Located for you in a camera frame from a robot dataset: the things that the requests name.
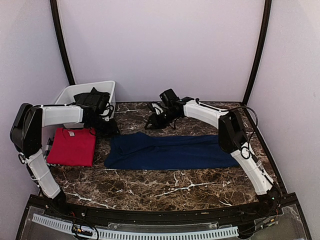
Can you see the black frame post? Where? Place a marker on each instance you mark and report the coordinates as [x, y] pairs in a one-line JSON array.
[[61, 42], [259, 51]]

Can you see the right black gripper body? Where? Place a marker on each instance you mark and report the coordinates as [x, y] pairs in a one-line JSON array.
[[161, 122]]

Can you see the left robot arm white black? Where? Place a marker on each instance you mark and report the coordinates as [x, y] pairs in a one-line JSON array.
[[26, 135]]

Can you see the right black frame post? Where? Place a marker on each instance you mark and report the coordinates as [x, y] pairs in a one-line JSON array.
[[259, 51]]

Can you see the white slotted cable duct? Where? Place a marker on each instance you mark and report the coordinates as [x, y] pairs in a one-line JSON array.
[[121, 231]]

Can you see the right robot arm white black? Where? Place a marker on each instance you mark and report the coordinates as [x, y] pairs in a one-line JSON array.
[[232, 137]]

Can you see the folded red t-shirt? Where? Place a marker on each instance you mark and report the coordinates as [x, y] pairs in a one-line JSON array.
[[73, 147]]

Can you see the navy blue t-shirt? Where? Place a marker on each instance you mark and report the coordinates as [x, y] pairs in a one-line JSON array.
[[139, 151]]

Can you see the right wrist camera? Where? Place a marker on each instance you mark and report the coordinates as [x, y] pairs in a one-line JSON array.
[[155, 107]]

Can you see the black white striped folded cloth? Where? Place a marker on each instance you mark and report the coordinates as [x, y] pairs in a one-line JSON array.
[[47, 151]]

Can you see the white plastic bin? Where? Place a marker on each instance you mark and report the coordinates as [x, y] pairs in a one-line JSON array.
[[67, 95]]

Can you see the black curved front rail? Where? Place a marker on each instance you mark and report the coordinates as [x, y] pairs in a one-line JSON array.
[[241, 215]]

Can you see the black clothes in bin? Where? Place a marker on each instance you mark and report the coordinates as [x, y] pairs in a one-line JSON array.
[[94, 98]]

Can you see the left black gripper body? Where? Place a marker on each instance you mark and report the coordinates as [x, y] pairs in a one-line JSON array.
[[102, 128]]

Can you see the left black frame post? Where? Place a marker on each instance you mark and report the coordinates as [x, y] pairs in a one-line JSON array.
[[61, 42]]

